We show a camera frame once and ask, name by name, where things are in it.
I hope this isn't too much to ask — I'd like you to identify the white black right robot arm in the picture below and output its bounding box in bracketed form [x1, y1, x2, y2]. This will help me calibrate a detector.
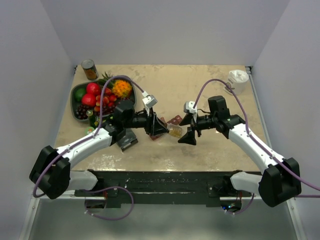
[178, 95, 302, 207]

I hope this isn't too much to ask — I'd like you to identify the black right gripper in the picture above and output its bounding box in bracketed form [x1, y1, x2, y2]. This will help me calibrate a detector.
[178, 112, 218, 146]

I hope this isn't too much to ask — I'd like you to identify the red weekly pill organizer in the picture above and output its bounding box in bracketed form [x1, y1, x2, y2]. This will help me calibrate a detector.
[148, 114, 184, 142]

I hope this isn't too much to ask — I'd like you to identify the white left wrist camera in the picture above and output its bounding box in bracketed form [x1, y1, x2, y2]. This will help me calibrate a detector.
[142, 91, 158, 116]

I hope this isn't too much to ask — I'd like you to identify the clear pill bottle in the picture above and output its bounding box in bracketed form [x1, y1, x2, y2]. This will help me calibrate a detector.
[167, 123, 186, 139]

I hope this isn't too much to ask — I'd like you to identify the strawberry pile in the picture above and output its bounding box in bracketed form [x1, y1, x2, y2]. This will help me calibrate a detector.
[94, 87, 117, 114]

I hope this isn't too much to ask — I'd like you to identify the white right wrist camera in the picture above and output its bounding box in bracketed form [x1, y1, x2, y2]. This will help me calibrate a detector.
[183, 101, 197, 115]

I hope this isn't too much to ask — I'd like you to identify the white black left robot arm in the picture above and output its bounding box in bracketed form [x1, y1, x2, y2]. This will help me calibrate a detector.
[29, 100, 168, 200]

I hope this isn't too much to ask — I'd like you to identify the dark red grape bunch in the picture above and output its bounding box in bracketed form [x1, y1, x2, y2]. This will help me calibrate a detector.
[71, 99, 121, 121]

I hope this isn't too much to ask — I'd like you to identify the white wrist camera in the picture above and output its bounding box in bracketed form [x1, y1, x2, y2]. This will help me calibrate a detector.
[142, 91, 158, 116]
[183, 101, 197, 115]

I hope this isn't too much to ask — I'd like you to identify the tin can yellow label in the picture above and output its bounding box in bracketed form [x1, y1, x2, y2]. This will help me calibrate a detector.
[81, 59, 99, 81]

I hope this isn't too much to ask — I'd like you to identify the orange spiky fruit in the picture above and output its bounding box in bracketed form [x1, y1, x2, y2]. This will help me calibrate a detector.
[112, 79, 133, 99]

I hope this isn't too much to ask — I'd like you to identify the dark grey fruit tray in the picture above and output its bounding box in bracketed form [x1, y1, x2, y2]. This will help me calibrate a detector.
[70, 74, 136, 122]

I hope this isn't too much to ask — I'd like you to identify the green lime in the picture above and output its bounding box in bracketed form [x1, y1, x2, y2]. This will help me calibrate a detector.
[74, 88, 87, 103]

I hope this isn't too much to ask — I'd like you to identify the red apple upper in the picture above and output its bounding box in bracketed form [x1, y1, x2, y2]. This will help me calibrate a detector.
[86, 82, 101, 96]

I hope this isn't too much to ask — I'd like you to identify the black razor stand box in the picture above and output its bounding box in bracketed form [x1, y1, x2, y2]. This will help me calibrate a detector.
[116, 129, 138, 152]

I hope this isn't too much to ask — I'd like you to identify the green glass bottle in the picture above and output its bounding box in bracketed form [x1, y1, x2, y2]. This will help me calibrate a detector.
[86, 110, 100, 129]

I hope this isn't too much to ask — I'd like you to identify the red apple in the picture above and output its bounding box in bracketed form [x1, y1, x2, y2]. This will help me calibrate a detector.
[81, 93, 97, 107]
[86, 82, 101, 96]

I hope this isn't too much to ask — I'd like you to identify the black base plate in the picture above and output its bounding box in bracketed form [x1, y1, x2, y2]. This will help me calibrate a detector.
[75, 171, 251, 208]

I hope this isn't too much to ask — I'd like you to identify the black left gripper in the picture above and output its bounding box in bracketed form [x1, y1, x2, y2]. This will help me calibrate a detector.
[123, 106, 169, 136]

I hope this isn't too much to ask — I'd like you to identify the red apple lower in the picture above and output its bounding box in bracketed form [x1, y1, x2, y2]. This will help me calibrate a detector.
[81, 93, 97, 107]

